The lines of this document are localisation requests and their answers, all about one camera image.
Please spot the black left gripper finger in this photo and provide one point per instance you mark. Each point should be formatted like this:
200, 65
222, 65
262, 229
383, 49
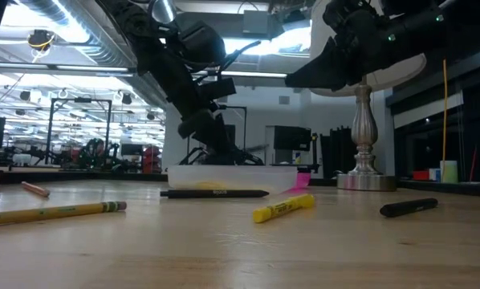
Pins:
220, 144

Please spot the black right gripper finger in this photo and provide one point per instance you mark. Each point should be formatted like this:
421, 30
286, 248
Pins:
332, 82
324, 66

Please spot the black pen with white print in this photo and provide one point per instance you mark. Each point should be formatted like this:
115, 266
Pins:
208, 194

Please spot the yellow highlighter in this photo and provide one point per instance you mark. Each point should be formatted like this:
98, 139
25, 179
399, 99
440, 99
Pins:
280, 208

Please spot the pink plastic box lid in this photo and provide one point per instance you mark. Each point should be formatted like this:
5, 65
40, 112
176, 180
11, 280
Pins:
303, 180

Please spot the yellow pencil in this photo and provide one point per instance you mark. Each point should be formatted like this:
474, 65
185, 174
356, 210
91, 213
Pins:
55, 212

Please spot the orange pencil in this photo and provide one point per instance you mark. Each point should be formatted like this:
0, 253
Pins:
35, 189

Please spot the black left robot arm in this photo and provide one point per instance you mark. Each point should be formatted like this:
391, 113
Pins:
143, 24

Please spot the black background robot arm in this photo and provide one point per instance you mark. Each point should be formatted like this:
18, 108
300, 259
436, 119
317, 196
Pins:
93, 154
250, 157
196, 156

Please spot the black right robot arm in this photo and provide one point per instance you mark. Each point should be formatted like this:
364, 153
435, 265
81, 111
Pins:
444, 36

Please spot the clear plastic supply box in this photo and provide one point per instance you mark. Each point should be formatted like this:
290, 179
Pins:
232, 176

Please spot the grey ceiling box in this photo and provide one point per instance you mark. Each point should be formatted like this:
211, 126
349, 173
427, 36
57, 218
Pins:
262, 22

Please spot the small red box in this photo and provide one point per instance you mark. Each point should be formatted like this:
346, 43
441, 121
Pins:
420, 176

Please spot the blue white box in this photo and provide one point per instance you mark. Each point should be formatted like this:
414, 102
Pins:
434, 175

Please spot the white shade silver table lamp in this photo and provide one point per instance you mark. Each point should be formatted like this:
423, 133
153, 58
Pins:
363, 132

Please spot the ceiling strip light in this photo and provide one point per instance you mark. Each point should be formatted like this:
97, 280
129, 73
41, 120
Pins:
63, 68
252, 74

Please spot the red machine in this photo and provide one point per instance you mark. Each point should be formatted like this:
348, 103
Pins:
151, 160

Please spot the black panel stack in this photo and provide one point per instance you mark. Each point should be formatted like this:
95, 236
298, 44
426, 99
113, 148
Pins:
336, 152

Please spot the green white cup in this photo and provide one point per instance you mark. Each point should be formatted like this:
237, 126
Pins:
448, 172

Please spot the red stick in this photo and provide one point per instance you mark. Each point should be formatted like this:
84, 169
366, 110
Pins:
473, 164

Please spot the black background station frame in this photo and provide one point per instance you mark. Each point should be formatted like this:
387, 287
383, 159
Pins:
82, 100
245, 120

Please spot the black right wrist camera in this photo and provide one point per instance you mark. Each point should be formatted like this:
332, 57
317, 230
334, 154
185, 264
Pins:
342, 12

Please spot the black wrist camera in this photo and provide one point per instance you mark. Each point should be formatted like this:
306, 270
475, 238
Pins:
342, 12
202, 44

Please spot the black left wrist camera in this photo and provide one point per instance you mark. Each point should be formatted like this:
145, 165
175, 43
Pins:
202, 44

